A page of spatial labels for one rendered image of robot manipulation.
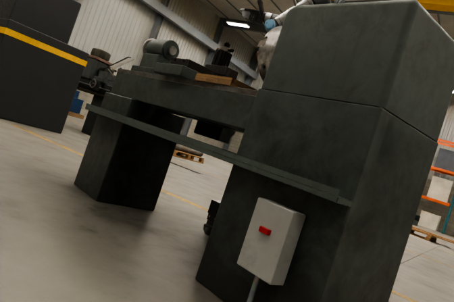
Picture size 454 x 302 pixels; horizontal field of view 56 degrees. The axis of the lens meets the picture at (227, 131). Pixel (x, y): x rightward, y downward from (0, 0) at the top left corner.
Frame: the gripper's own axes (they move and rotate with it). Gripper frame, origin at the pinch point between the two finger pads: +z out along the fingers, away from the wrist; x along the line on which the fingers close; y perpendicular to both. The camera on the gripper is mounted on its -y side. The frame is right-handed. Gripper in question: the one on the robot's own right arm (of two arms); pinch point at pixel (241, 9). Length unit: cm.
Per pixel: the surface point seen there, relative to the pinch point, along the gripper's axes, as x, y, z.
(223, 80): -104, 56, -41
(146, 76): -64, 66, 24
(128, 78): -53, 71, 44
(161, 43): -45, 42, 31
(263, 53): -109, 39, -58
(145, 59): -41, 55, 43
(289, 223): -158, 98, -99
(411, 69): -142, 36, -122
